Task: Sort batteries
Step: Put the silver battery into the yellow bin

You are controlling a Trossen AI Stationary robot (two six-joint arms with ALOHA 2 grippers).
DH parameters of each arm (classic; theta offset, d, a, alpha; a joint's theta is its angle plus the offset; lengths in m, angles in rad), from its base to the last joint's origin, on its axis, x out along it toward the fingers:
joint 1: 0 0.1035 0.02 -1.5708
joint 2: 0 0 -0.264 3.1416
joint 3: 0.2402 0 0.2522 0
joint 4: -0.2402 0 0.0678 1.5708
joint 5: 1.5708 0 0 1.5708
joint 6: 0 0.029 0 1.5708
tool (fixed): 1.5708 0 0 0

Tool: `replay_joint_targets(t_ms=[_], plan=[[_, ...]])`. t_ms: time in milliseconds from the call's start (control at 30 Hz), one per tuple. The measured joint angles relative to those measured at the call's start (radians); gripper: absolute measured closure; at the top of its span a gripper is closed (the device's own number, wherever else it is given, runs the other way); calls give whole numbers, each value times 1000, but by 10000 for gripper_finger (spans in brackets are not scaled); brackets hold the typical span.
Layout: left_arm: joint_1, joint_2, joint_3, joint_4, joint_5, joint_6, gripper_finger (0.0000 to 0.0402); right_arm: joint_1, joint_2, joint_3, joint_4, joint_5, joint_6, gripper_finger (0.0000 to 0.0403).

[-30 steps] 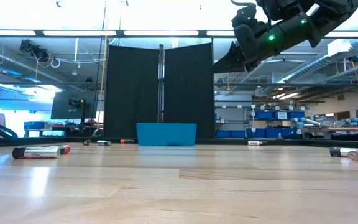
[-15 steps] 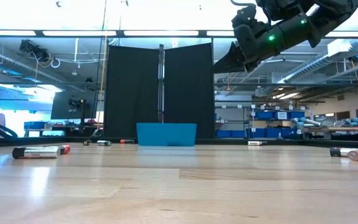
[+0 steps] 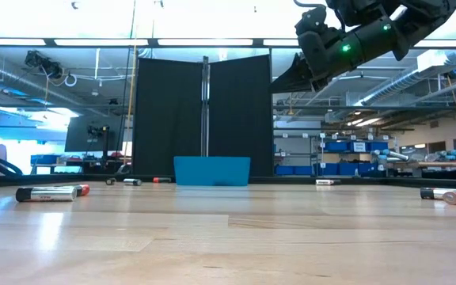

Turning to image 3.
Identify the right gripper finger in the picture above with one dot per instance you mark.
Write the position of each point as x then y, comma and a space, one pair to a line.
297, 75
291, 91

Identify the blue plastic bin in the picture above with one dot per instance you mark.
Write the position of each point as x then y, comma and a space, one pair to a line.
212, 172

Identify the small red-tipped black battery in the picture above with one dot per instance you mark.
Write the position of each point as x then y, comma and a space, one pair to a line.
83, 190

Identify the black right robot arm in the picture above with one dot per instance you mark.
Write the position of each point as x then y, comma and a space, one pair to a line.
422, 20

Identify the metal storage shelf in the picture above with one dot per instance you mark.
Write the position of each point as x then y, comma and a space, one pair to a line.
291, 136

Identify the blue storage bin white label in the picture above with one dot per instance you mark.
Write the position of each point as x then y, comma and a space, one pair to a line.
359, 147

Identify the black folding partition screen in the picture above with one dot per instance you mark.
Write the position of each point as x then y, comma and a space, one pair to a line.
164, 118

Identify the wooden workbench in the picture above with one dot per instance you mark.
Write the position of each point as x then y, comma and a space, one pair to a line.
449, 164

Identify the red-ended black battery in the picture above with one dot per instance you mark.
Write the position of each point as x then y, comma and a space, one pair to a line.
162, 180

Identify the blue crate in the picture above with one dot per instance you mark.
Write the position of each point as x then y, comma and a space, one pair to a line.
44, 159

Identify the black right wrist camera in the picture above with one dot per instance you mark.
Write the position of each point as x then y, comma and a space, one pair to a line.
311, 21

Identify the black metal table frame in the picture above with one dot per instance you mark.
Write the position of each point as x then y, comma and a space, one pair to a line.
283, 180

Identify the silver ventilation duct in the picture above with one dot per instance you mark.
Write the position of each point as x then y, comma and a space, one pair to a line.
438, 59

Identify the large black wall monitor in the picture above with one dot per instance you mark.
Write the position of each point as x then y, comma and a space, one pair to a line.
77, 134

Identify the black ceiling-mounted camera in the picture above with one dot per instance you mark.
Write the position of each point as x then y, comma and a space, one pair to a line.
40, 61

